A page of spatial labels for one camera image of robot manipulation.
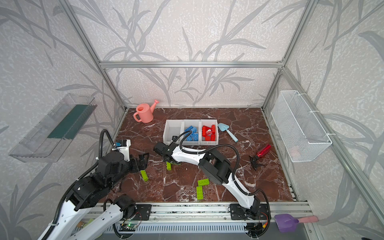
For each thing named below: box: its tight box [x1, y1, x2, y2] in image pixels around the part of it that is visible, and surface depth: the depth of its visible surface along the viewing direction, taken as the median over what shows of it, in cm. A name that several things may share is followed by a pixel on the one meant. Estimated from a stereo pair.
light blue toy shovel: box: [217, 122, 239, 143], surface depth 107 cm
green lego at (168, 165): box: [166, 161, 172, 171], surface depth 90 cm
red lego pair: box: [211, 124, 216, 135], surface depth 105 cm
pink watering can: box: [133, 99, 160, 123], surface depth 108 cm
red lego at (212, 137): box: [205, 134, 216, 141], surface depth 103 cm
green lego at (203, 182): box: [197, 178, 210, 186], surface depth 85 cm
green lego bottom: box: [196, 186, 204, 200], surface depth 80 cm
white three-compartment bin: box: [163, 119, 219, 146], surface depth 104 cm
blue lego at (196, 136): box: [193, 132, 199, 141], surface depth 100 cm
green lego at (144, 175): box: [140, 169, 149, 182], surface depth 86 cm
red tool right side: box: [249, 144, 272, 171], surface depth 93 cm
